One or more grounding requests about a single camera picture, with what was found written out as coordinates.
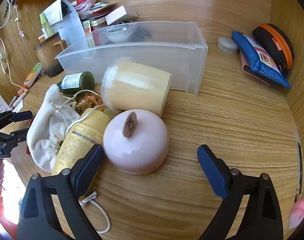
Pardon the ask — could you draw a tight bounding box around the small white round container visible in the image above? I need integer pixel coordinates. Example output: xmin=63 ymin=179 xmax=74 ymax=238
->
xmin=217 ymin=37 xmax=239 ymax=54

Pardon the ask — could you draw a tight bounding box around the pink blurry object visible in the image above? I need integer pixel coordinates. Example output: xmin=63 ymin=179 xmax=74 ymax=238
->
xmin=288 ymin=197 xmax=304 ymax=230

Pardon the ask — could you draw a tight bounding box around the white drawstring pouch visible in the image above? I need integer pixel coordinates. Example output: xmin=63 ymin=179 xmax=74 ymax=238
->
xmin=26 ymin=84 xmax=111 ymax=233

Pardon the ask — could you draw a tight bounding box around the wooden desktop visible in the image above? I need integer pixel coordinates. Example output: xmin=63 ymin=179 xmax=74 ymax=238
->
xmin=7 ymin=0 xmax=304 ymax=240

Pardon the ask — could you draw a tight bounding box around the brown mug wooden lid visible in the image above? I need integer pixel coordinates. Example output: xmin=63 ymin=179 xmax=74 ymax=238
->
xmin=33 ymin=32 xmax=69 ymax=77

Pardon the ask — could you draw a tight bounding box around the black orange zip case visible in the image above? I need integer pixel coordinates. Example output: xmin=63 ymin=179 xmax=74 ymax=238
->
xmin=251 ymin=24 xmax=294 ymax=77

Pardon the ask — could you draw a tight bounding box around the yellow-green spray bottle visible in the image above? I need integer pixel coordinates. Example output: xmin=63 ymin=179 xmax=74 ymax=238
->
xmin=39 ymin=12 xmax=52 ymax=39

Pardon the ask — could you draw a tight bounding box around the white bowl of trinkets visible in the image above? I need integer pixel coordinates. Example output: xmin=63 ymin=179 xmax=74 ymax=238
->
xmin=102 ymin=22 xmax=139 ymax=43

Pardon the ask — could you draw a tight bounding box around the pink white utility knife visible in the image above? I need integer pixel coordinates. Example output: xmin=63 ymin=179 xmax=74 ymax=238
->
xmin=9 ymin=89 xmax=30 ymax=109

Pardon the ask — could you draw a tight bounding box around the blue zip pouch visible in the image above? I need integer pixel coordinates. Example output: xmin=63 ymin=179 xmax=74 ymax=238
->
xmin=232 ymin=31 xmax=292 ymax=89

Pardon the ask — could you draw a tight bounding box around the green orange tube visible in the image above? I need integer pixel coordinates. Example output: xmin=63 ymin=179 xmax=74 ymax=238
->
xmin=23 ymin=62 xmax=42 ymax=89

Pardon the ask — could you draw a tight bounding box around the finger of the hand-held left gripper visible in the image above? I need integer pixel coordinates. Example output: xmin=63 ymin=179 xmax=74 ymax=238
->
xmin=0 ymin=110 xmax=34 ymax=130
xmin=0 ymin=127 xmax=30 ymax=147

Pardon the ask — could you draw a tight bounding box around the orange tassel ornament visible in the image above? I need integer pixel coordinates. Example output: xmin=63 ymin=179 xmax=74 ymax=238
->
xmin=76 ymin=92 xmax=104 ymax=113

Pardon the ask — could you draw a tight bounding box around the white printed paper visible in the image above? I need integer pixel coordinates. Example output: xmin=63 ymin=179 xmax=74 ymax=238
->
xmin=41 ymin=0 xmax=64 ymax=27

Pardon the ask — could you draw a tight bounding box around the clear plastic storage box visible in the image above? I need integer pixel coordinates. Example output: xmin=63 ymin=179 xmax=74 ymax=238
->
xmin=54 ymin=21 xmax=209 ymax=97

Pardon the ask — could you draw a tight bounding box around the pink rope coil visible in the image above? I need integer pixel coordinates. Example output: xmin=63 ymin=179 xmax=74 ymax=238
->
xmin=72 ymin=0 xmax=96 ymax=12

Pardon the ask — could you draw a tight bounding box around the stack of booklets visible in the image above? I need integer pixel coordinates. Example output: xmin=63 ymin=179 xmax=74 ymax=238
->
xmin=79 ymin=2 xmax=117 ymax=27

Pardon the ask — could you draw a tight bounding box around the pink white cardboard box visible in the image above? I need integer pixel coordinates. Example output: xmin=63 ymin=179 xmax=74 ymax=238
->
xmin=105 ymin=5 xmax=139 ymax=26

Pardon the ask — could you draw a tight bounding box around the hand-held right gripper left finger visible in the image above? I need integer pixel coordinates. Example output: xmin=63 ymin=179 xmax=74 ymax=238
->
xmin=17 ymin=144 xmax=104 ymax=240

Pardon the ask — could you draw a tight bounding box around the dark green bottle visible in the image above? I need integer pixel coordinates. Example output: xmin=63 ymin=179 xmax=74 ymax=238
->
xmin=57 ymin=71 xmax=95 ymax=95

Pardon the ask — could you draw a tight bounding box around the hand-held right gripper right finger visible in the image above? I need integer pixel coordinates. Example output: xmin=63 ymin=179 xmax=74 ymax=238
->
xmin=197 ymin=144 xmax=284 ymax=240

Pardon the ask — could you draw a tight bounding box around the white cable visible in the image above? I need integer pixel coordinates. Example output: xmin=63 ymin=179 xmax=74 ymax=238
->
xmin=13 ymin=4 xmax=25 ymax=38
xmin=0 ymin=12 xmax=24 ymax=88

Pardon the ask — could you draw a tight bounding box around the yellow cylindrical container clear lid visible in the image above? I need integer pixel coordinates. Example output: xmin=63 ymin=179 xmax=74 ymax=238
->
xmin=101 ymin=57 xmax=173 ymax=118

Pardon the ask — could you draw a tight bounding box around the yellow printed bottle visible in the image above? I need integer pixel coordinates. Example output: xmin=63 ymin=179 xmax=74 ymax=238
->
xmin=51 ymin=110 xmax=112 ymax=177

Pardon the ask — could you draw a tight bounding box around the pink round jar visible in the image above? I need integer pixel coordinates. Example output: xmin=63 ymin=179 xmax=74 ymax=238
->
xmin=102 ymin=109 xmax=170 ymax=175

